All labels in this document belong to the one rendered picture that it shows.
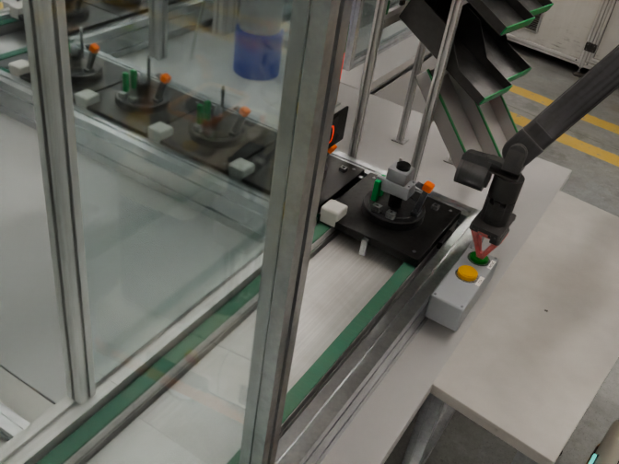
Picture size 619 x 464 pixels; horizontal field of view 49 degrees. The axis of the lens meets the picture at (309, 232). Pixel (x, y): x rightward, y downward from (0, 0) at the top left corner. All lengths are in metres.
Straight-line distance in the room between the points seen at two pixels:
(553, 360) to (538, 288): 0.23
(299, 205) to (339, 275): 0.90
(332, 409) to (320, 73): 0.73
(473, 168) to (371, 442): 0.55
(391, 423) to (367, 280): 0.32
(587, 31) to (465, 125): 3.87
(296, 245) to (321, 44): 0.16
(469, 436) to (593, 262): 0.87
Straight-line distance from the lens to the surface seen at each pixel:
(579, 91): 1.33
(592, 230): 1.93
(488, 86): 1.66
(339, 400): 1.12
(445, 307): 1.36
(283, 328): 0.60
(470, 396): 1.33
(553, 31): 5.65
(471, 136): 1.75
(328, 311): 1.32
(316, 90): 0.47
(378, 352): 1.21
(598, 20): 5.52
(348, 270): 1.43
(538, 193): 2.00
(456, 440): 2.40
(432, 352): 1.38
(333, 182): 1.60
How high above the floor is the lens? 1.80
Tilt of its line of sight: 36 degrees down
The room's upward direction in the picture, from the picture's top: 9 degrees clockwise
